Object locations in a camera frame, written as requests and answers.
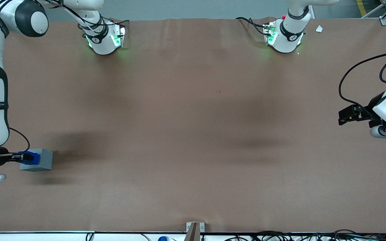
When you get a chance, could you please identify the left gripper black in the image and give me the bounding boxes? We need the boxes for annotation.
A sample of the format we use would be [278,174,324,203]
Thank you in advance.
[339,91,386,128]

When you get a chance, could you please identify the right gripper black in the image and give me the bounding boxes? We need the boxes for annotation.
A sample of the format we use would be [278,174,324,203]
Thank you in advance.
[0,149,35,168]

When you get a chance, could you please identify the blue plastic part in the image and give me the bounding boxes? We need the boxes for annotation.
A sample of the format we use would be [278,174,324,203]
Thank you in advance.
[18,151,41,166]

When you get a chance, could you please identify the gray square base block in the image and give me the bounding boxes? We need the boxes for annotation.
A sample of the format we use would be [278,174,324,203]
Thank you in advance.
[20,148,53,172]

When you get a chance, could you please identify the brown table cover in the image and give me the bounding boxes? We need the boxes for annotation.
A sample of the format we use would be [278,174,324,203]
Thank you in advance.
[0,17,386,234]

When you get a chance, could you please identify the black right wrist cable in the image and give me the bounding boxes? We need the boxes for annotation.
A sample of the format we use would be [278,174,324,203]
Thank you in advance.
[9,127,30,153]

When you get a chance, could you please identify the long black left wrist cable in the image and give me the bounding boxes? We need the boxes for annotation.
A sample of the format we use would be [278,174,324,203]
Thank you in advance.
[338,52,386,113]

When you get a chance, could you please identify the black left arm base cable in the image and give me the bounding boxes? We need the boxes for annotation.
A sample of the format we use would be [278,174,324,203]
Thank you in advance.
[236,16,268,36]

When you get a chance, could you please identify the black arm base cable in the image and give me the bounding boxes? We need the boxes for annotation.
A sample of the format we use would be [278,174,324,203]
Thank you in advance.
[59,0,130,35]
[236,16,268,36]

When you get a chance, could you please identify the black cable bundle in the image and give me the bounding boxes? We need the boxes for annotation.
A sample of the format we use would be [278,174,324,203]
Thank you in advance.
[225,229,386,241]

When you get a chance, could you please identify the black right arm base cable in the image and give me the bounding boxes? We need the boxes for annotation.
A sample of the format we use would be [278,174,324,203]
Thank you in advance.
[59,0,130,35]

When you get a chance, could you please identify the camera mount post bracket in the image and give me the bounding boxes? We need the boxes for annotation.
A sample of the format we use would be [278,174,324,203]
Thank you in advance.
[185,222,205,241]

